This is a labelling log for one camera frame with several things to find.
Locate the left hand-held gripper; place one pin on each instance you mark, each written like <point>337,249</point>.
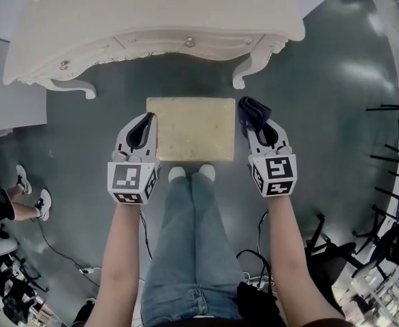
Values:
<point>128,179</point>

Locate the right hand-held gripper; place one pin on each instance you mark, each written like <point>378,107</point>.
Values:
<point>278,172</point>

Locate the dark blue cloth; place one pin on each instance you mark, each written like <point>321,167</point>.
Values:
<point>252,112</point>

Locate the cream upholstered stool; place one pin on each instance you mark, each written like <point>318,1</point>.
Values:
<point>191,128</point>

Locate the person's right forearm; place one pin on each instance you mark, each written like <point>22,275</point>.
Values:
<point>295,261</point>

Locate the person's left forearm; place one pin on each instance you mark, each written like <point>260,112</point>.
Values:
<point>121,267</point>

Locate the white ornate dressing table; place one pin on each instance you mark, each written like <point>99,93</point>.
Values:
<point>152,15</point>

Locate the person's left white shoe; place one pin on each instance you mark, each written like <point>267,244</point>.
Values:
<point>176,174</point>

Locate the person's white shoe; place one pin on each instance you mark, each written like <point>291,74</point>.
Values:
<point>207,172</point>
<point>176,174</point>

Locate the person's right white shoe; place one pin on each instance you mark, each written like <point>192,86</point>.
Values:
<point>207,172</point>

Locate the gold drawer knob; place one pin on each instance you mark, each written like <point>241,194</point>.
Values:
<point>189,42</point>
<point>63,65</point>

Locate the person's blue jeans legs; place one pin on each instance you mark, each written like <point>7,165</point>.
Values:
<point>192,244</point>

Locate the white cabinet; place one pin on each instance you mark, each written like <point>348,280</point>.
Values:
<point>12,107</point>

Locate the white power strip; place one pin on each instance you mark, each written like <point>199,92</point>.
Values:
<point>257,281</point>

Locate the black waist pack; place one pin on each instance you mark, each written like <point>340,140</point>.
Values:
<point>254,301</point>

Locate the black office chair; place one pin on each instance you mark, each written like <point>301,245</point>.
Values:
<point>393,250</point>

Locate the grey plastic chair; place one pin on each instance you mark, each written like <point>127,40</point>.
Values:
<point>2,247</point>

